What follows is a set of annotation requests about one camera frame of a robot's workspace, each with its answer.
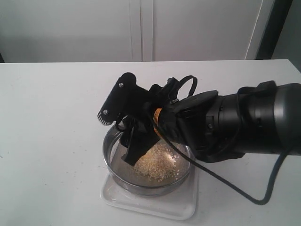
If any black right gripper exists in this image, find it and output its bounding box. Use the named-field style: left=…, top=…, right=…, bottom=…
left=120, top=77, right=226, bottom=166

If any yellow and white grain mix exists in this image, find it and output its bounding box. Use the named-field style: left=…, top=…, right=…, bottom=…
left=134, top=143, right=180, bottom=182

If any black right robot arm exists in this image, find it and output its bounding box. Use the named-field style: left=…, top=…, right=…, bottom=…
left=122, top=81, right=301, bottom=165

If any round steel mesh sieve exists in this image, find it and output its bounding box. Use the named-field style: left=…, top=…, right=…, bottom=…
left=103, top=127, right=194, bottom=196

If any white square plastic tray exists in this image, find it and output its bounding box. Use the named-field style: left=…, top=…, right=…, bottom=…
left=100, top=169, right=198, bottom=220

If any white cabinet with doors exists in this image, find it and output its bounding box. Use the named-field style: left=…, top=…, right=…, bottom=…
left=0, top=0, right=275, bottom=63

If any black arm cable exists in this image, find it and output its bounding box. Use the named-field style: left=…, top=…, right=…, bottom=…
left=115, top=75, right=294, bottom=205

